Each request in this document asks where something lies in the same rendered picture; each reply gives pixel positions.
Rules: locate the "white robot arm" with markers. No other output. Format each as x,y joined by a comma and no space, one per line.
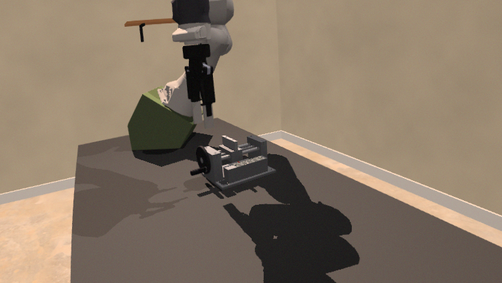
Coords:
194,20

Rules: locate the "grey bench vise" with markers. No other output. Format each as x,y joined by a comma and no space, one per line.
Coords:
239,171

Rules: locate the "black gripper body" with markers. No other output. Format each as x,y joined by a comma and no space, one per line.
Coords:
199,52

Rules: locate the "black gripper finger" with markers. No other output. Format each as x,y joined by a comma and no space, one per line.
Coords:
206,85
193,87

